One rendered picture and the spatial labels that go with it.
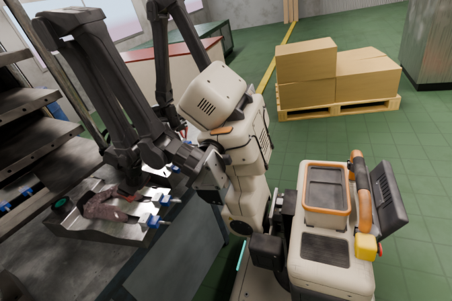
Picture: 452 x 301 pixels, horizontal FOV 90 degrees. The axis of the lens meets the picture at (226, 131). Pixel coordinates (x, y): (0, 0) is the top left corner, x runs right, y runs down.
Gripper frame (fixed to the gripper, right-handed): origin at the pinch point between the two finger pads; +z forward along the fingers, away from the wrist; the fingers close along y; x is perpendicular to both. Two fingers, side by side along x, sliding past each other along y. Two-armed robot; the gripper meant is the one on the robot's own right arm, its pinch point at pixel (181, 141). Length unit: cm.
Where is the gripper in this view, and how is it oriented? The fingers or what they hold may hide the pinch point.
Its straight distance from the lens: 119.7
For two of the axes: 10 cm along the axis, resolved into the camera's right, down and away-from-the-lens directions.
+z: 2.6, 9.0, 3.6
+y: -5.3, 4.4, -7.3
